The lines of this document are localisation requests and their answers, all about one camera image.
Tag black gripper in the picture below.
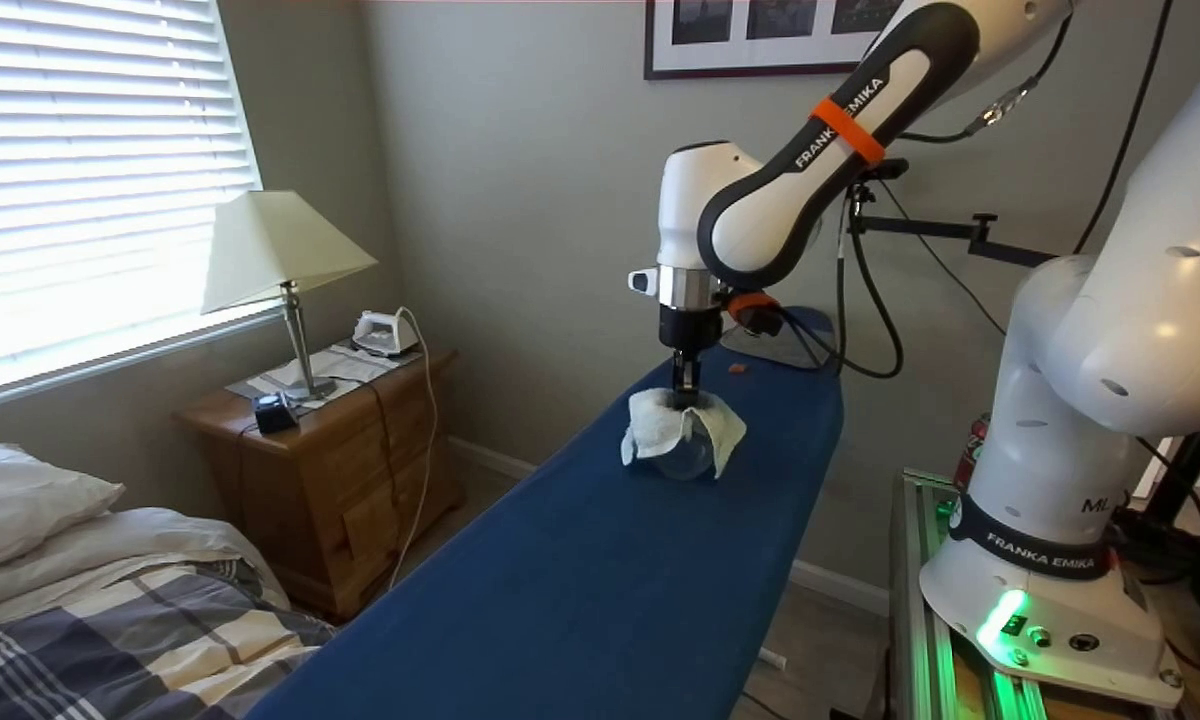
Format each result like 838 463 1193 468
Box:
658 305 730 410

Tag light blue terry cloth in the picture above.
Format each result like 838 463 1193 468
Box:
615 384 754 485

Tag pale cloth on nightstand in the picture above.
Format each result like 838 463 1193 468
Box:
226 339 409 411

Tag grey quilted pad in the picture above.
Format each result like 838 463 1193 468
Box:
714 312 843 379

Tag blue covered ironing board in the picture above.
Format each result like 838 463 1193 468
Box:
246 308 849 720

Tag white clothes iron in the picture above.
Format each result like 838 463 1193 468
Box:
347 305 423 366

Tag black framed picture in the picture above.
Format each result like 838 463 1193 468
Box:
646 0 914 79

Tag wooden nightstand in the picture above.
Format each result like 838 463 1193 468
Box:
177 347 468 624

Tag black alarm clock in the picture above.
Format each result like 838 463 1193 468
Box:
253 391 302 439

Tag table lamp with beige shade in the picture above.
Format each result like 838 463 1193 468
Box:
198 189 379 405

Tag white duvet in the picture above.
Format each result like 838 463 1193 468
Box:
0 504 293 633

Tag bed with plaid blanket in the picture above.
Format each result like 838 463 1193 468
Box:
0 439 339 720

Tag white window blinds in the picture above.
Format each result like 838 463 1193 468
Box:
0 0 269 405

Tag white pillow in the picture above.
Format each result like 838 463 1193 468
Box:
0 439 130 586

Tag red and black wrist camera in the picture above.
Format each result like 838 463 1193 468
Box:
724 287 786 339

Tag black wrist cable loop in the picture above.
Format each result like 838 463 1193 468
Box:
756 177 914 384

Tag white power cable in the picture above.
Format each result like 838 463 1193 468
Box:
385 308 443 593

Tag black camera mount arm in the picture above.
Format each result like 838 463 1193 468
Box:
838 158 1061 273

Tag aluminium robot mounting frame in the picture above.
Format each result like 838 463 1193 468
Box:
887 463 1193 720

